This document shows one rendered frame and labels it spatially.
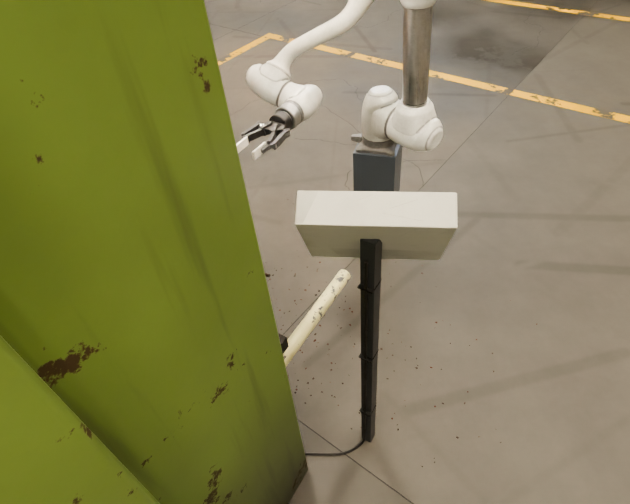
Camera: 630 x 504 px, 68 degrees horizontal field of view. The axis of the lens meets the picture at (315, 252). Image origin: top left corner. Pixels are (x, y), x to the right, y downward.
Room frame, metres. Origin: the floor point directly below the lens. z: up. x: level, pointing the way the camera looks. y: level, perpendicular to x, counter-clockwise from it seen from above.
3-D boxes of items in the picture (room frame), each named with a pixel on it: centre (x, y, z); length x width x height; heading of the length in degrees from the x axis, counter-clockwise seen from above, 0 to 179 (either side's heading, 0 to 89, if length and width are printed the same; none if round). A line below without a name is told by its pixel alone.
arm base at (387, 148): (1.91, -0.33, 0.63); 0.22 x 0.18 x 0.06; 68
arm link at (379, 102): (1.89, -0.36, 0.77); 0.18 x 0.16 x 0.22; 37
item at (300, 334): (0.91, 0.03, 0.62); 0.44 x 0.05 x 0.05; 144
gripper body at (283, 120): (1.46, 0.09, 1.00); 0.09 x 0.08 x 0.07; 144
